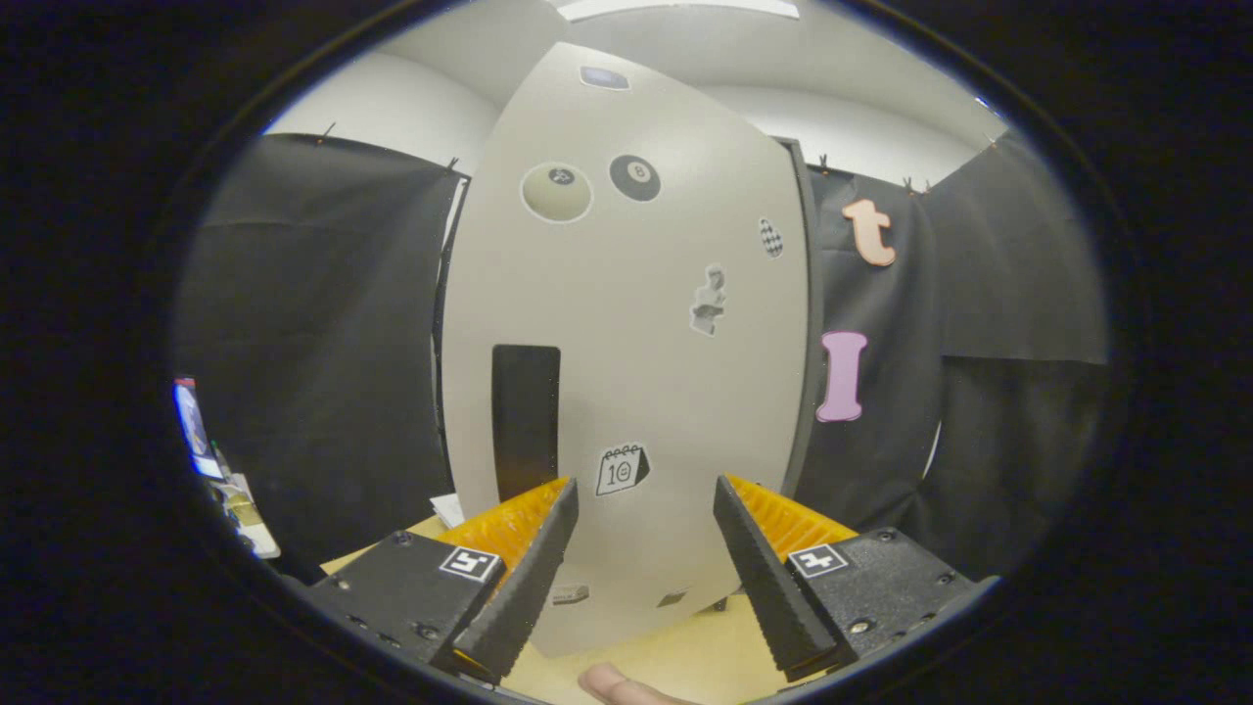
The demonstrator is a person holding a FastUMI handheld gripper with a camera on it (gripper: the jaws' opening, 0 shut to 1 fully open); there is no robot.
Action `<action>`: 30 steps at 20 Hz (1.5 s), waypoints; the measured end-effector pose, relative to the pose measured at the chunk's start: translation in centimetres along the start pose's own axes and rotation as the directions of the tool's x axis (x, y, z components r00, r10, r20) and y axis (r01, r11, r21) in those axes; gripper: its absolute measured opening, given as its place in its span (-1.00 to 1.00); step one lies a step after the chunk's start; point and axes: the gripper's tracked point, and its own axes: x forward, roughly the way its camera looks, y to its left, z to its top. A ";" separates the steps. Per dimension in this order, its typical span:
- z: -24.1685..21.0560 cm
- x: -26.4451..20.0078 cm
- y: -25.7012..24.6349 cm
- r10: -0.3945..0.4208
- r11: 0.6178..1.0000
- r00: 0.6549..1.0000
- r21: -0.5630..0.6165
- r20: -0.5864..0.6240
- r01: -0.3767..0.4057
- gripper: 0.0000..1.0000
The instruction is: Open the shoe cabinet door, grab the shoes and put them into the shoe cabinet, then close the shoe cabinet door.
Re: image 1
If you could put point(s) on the black backdrop cloth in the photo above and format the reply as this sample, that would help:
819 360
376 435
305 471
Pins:
313 343

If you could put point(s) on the large ceiling light panel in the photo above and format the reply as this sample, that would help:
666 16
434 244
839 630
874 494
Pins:
675 8

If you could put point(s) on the blue white object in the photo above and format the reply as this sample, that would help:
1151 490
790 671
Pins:
194 426

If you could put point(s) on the pale grey shoe cabinet door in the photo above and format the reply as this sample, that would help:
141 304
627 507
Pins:
636 382

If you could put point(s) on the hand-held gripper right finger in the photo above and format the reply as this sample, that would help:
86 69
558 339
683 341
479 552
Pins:
773 587

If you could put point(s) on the grey shoe cabinet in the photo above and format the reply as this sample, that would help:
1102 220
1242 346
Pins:
812 294

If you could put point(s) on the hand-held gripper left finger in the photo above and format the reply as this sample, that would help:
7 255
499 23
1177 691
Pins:
524 597

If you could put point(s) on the white book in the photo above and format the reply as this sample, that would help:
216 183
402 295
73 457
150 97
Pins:
450 511

